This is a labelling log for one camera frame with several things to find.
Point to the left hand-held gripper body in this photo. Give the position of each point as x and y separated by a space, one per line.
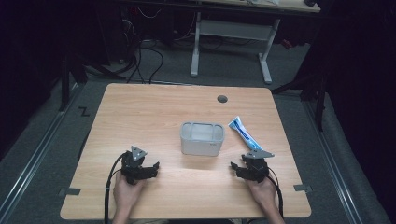
133 169

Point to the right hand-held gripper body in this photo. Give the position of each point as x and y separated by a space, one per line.
257 169

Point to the white and blue toothpaste tube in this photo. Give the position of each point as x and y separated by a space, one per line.
244 134

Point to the white toothbrush holder box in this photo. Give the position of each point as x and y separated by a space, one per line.
201 143

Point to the person's right hand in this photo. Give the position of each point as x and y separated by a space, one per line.
263 193

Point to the person's left hand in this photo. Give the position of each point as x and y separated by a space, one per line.
126 194

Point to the grey tape piece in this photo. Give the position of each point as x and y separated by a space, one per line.
70 191
302 188

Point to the black metal stand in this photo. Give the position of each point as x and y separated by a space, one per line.
320 102
65 84

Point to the small red object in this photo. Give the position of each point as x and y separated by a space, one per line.
287 44

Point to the metal floor rail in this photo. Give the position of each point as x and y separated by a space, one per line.
336 168
34 161

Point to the desk with white metal frame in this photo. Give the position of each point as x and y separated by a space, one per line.
233 29

